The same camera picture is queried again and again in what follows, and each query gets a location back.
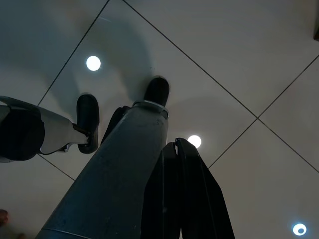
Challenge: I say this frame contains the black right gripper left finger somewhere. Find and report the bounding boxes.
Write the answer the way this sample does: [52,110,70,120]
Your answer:
[143,141,182,239]

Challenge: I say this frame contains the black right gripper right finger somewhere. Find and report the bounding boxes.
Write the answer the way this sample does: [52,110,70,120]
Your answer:
[176,138,236,239]

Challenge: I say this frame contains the grey robot right leg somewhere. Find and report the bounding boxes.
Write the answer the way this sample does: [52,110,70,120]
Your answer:
[36,99,171,239]

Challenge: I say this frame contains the black robot right foot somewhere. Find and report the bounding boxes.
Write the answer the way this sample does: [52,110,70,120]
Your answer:
[144,76,171,107]

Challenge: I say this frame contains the black robot foot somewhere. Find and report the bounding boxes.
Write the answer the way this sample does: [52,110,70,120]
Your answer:
[144,76,171,107]
[76,94,100,154]

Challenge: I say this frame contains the black robot left foot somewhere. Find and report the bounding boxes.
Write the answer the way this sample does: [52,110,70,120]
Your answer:
[76,94,100,154]

